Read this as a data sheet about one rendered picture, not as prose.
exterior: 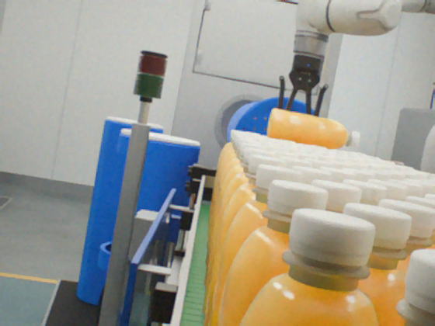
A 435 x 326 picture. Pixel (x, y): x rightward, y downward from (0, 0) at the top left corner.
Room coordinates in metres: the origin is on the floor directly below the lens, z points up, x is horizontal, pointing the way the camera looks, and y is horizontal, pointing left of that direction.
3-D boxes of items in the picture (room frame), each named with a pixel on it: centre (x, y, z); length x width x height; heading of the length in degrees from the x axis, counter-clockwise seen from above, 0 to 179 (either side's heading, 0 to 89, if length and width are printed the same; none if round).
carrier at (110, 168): (3.16, 0.58, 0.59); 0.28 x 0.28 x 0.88
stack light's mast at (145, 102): (1.46, 0.25, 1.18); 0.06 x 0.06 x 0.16
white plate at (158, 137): (2.29, 0.32, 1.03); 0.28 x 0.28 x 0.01
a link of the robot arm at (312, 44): (1.75, -0.10, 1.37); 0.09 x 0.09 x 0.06
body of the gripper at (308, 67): (1.75, -0.10, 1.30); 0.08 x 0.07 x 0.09; 94
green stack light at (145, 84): (1.46, 0.25, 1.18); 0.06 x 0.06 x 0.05
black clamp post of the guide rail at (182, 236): (1.13, 0.09, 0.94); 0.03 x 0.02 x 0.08; 4
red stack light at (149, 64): (1.46, 0.25, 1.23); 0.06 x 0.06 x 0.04
